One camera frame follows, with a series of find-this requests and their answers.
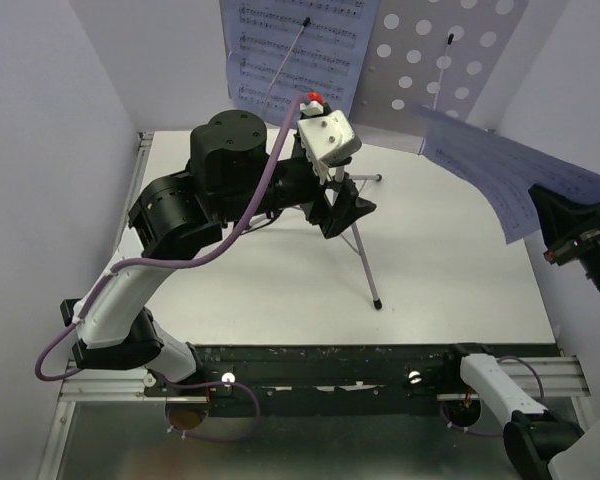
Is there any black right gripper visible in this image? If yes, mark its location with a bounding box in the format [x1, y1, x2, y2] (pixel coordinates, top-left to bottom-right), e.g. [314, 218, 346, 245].
[531, 176, 600, 310]

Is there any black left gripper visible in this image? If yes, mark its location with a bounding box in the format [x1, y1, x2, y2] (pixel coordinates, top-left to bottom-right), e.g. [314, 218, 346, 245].
[216, 150, 377, 237]

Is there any lilac sheet music page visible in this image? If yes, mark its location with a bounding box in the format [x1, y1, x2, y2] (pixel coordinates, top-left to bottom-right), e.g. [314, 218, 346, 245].
[412, 106, 600, 244]
[220, 0, 379, 125]

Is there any lilac perforated music stand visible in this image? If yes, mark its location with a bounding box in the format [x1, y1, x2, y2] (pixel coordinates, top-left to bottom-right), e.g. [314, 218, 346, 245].
[218, 0, 526, 312]

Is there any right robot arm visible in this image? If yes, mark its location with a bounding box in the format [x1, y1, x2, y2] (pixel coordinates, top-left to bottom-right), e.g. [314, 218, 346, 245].
[439, 185, 600, 479]

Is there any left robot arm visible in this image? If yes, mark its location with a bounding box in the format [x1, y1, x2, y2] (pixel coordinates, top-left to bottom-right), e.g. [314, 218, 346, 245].
[61, 101, 375, 395]

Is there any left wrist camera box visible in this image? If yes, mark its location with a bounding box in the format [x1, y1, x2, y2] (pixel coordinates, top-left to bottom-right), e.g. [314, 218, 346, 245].
[297, 92, 362, 184]

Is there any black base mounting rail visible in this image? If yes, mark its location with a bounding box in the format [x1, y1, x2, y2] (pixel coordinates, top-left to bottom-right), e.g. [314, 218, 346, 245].
[144, 343, 499, 417]

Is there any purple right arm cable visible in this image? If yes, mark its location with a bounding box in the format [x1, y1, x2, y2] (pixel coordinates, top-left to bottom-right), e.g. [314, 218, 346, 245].
[439, 355, 548, 439]

